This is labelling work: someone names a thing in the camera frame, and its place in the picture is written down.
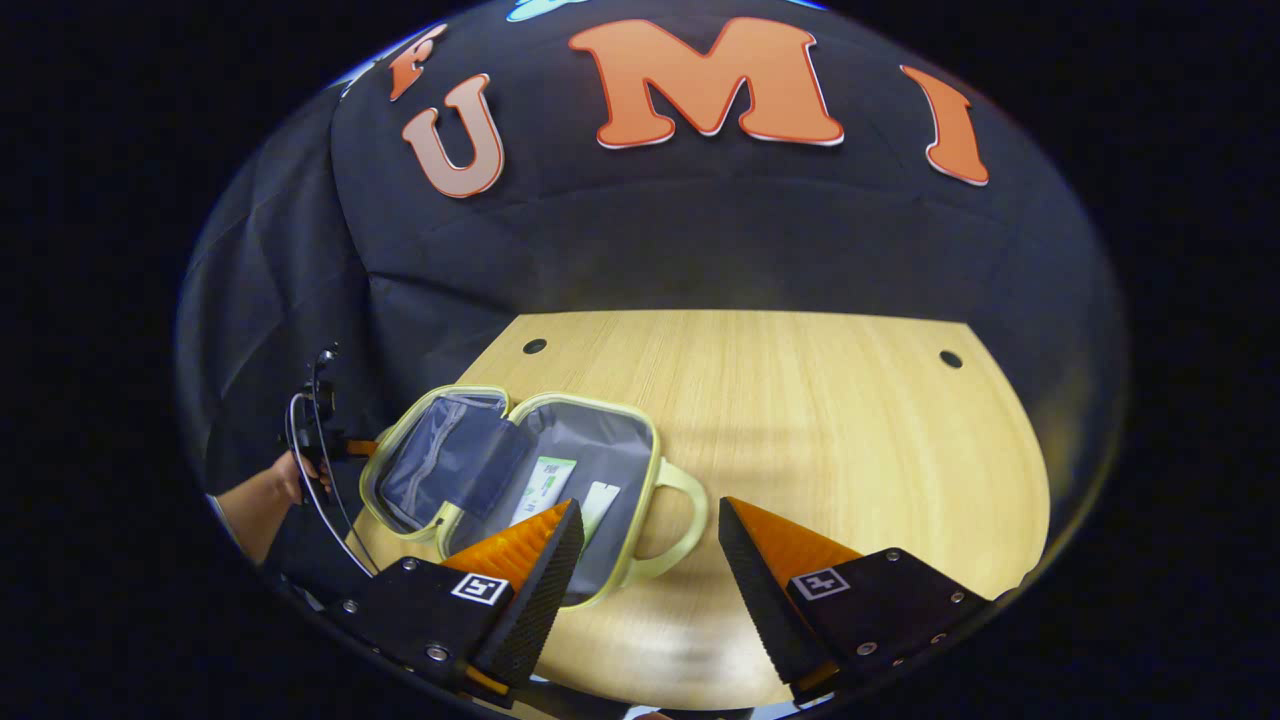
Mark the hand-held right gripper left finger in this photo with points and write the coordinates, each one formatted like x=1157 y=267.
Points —
x=545 y=600

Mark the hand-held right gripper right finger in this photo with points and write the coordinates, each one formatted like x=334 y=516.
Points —
x=760 y=600

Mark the large green white tube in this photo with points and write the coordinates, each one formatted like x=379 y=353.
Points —
x=543 y=490

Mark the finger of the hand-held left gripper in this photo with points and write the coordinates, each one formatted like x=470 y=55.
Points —
x=360 y=449

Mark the black backdrop cloth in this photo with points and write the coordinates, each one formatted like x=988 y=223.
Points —
x=700 y=230

